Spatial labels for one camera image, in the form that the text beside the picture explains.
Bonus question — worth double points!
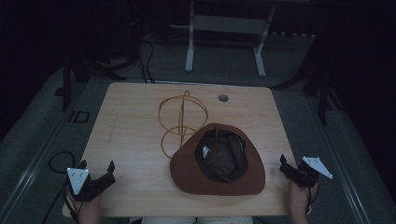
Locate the white power strip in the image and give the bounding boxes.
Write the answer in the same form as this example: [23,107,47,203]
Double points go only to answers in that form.
[270,31,317,40]

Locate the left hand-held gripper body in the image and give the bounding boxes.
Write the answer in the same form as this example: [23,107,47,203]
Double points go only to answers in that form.
[64,167,117,203]

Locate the brown brimmed hat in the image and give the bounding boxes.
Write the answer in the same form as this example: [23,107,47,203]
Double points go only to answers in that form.
[169,122,266,197]

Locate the black floor cables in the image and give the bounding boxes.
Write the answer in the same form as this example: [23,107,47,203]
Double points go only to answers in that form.
[138,34,157,85]

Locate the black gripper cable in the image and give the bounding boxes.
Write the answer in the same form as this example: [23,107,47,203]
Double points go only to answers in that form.
[41,150,78,224]
[305,185,319,216]

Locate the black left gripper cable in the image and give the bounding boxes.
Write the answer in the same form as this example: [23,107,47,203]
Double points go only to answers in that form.
[41,150,78,224]

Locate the person's right hand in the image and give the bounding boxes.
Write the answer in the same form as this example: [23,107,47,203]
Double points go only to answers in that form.
[287,179,320,218]

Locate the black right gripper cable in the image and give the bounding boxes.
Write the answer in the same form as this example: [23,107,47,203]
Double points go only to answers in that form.
[305,185,319,216]

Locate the black rectangular floor frame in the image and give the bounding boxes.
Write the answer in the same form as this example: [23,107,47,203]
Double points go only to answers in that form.
[67,109,91,124]

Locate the black tripod stand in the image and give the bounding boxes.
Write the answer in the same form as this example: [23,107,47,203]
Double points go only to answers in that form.
[60,54,139,112]
[274,29,345,126]

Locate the metal floor rail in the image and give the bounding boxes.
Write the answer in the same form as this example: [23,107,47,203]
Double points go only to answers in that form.
[306,96,373,224]
[0,92,92,224]

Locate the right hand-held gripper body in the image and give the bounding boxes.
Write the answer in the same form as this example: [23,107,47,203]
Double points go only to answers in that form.
[290,156,333,189]

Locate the gold wire hat stand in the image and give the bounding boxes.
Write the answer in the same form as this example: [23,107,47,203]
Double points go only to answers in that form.
[157,90,209,160]

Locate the white metal desk frame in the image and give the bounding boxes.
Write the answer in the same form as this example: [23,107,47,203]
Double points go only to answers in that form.
[169,0,277,78]

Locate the person's left hand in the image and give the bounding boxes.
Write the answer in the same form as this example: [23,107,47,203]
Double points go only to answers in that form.
[66,189,104,224]

